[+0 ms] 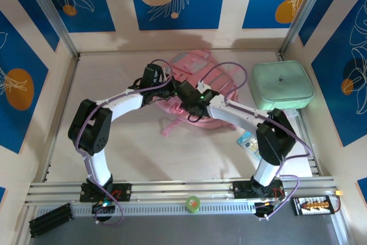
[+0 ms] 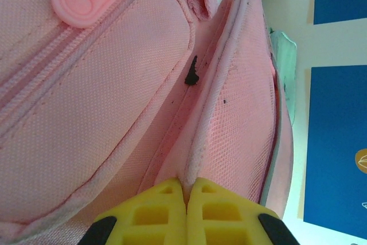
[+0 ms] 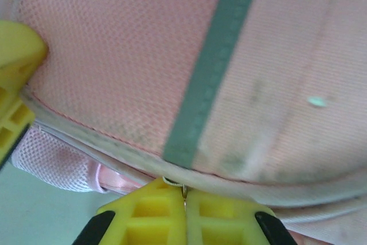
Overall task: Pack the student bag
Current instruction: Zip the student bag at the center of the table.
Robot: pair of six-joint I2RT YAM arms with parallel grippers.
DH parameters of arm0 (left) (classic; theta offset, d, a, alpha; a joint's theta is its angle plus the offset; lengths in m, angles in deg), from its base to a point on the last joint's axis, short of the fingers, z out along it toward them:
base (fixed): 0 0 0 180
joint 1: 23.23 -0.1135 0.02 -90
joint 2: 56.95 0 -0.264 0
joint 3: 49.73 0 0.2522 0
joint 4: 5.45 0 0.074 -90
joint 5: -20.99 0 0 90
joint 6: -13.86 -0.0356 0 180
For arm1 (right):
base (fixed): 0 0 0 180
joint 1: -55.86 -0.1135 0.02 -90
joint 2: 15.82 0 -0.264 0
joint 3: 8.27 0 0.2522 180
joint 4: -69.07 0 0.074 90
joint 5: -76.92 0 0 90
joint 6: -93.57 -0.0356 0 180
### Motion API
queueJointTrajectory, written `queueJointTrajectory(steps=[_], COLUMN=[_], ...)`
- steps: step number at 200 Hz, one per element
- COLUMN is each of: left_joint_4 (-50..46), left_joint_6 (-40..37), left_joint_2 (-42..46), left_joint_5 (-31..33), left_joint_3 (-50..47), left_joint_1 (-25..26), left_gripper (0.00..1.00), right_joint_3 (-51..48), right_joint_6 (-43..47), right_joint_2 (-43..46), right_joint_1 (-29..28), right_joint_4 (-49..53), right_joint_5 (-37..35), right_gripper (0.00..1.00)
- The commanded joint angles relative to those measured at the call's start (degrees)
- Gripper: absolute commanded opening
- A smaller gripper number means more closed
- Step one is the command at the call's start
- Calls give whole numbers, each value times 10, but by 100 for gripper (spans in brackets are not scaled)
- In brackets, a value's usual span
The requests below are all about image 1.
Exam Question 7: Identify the pink student backpack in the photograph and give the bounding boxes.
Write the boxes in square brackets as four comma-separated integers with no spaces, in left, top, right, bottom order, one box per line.
[154,49,240,138]

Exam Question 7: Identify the blue snack packet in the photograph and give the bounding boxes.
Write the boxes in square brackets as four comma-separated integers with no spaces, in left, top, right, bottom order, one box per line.
[236,130,261,158]

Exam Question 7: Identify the mint green zip case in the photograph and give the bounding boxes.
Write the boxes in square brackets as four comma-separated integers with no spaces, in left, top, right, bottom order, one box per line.
[251,60,315,111]

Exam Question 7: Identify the green tape roll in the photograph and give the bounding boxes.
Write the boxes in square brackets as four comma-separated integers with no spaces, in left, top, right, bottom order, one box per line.
[185,195,201,214]

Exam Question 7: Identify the small circuit board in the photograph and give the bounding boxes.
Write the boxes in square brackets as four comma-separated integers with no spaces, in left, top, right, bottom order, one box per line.
[254,200,283,217]
[91,201,116,215]

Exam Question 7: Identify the black power distribution board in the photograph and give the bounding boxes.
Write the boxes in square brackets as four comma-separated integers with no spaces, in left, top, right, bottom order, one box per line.
[291,195,335,216]

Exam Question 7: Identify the black ribbed block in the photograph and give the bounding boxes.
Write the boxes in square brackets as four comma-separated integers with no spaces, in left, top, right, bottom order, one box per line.
[28,202,74,239]

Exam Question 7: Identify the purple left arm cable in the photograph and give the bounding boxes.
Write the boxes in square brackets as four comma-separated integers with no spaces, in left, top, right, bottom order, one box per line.
[75,59,174,227]

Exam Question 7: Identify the aluminium side rail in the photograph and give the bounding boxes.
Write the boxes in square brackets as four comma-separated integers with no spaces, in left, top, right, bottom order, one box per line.
[41,55,81,183]
[296,107,321,178]

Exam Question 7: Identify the aluminium frame rail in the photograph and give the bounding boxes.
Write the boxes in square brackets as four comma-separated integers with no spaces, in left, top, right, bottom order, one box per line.
[24,180,345,205]

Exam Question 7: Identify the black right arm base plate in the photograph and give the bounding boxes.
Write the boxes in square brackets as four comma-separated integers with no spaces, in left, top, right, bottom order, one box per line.
[232,180,284,200]

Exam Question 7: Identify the aluminium frame post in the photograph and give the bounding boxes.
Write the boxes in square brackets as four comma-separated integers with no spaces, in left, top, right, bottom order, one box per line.
[19,0,81,59]
[278,0,339,58]

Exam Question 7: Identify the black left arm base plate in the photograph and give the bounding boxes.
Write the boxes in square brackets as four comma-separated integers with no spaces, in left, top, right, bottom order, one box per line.
[79,183,132,203]

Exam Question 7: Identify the grey slotted cable duct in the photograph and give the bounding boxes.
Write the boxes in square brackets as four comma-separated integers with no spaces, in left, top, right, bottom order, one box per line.
[34,203,259,219]

